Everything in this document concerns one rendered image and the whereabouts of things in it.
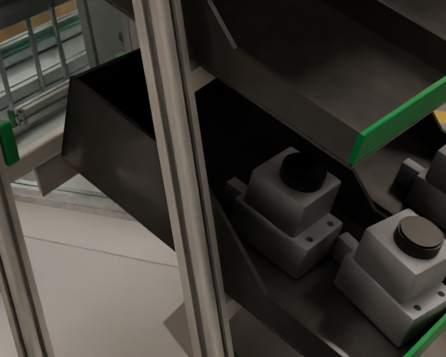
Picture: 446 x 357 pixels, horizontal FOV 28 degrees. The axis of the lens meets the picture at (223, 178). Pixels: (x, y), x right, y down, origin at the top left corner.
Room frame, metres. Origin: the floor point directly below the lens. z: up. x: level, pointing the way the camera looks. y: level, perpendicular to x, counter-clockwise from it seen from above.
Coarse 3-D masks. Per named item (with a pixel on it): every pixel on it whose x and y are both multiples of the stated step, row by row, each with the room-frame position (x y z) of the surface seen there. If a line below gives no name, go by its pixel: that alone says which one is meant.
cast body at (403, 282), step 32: (384, 224) 0.50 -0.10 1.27; (416, 224) 0.49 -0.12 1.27; (352, 256) 0.50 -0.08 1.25; (384, 256) 0.48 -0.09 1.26; (416, 256) 0.47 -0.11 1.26; (352, 288) 0.50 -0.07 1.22; (384, 288) 0.48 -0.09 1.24; (416, 288) 0.47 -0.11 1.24; (384, 320) 0.48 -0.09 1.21; (416, 320) 0.46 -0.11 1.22
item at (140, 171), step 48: (96, 96) 0.56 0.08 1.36; (144, 96) 0.65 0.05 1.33; (240, 96) 0.64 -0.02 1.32; (96, 144) 0.57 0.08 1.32; (144, 144) 0.53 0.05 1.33; (240, 144) 0.64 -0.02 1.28; (288, 144) 0.61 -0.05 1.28; (144, 192) 0.54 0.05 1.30; (240, 240) 0.54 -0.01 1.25; (240, 288) 0.49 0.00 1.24; (288, 288) 0.50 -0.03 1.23; (336, 288) 0.51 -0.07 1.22; (288, 336) 0.46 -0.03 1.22; (336, 336) 0.47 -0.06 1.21; (384, 336) 0.48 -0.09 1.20; (432, 336) 0.46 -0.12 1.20
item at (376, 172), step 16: (432, 112) 0.69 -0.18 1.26; (416, 128) 0.70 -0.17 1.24; (432, 128) 0.69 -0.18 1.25; (400, 144) 0.69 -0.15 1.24; (416, 144) 0.70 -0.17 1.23; (432, 144) 0.69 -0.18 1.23; (368, 160) 0.67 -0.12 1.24; (384, 160) 0.67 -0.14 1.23; (400, 160) 0.67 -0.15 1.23; (416, 160) 0.68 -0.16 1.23; (432, 160) 0.68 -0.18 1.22; (368, 176) 0.65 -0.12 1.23; (384, 176) 0.65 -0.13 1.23; (368, 192) 0.63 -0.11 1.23; (384, 192) 0.63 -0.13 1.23; (400, 192) 0.63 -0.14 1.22; (384, 208) 0.58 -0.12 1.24; (400, 208) 0.61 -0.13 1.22
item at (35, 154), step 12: (192, 72) 0.49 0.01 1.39; (204, 72) 0.50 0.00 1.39; (204, 84) 0.50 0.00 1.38; (60, 132) 0.64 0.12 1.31; (36, 144) 0.62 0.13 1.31; (48, 144) 0.62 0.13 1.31; (60, 144) 0.63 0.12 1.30; (24, 156) 0.60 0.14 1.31; (36, 156) 0.61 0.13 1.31; (48, 156) 0.62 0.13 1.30; (12, 168) 0.59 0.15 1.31; (24, 168) 0.60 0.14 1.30; (12, 180) 0.59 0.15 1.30; (228, 300) 0.49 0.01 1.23; (228, 312) 0.49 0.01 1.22
